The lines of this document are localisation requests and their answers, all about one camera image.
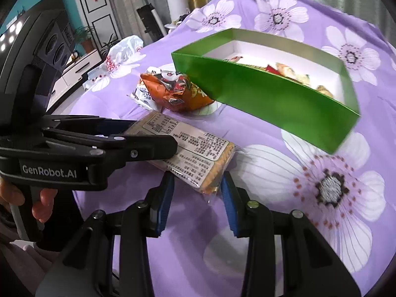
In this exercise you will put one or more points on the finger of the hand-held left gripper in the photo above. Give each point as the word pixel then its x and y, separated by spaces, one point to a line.
pixel 114 126
pixel 148 148

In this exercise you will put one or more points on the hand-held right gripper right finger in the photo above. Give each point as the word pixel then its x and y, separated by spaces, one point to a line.
pixel 230 205

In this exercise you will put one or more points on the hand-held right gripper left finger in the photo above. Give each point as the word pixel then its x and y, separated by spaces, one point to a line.
pixel 164 205

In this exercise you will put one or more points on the clear cracker packet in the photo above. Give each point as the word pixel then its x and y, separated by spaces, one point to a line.
pixel 198 148

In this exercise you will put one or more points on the green cardboard box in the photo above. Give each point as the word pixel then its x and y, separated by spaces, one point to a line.
pixel 263 99

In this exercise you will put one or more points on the orange snack packet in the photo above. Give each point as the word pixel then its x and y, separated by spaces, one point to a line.
pixel 287 69

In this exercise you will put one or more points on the person's left hand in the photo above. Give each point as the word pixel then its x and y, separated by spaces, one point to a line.
pixel 45 204

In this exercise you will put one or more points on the purple floral cloth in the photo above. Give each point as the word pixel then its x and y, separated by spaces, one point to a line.
pixel 198 222

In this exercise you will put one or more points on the white blue snack packet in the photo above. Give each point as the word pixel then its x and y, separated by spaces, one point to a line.
pixel 144 96

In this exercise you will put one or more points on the crumpled orange snack bag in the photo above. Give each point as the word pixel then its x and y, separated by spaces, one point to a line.
pixel 176 92

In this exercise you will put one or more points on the white low cabinet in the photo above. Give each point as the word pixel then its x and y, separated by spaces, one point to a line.
pixel 77 68

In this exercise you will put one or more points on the white plastic bag red print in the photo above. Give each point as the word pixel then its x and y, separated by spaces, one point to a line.
pixel 123 52

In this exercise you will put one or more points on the green leafy houseplant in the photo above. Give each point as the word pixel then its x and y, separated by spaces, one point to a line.
pixel 109 45

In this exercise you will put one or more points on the potted plant terracotta pot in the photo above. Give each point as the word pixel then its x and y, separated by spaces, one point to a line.
pixel 86 41

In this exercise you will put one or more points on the black speaker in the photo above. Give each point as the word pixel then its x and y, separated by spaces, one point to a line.
pixel 57 46

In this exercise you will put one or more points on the black upright vacuum cleaner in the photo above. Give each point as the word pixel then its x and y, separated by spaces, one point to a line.
pixel 147 15

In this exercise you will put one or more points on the red white snack packet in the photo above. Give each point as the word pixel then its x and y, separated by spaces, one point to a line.
pixel 236 58

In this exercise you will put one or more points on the white cylinder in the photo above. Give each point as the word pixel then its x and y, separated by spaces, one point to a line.
pixel 177 4

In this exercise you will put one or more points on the black television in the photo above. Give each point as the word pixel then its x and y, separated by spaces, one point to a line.
pixel 43 3

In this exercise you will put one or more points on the golden snack packet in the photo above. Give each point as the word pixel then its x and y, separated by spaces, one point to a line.
pixel 324 91

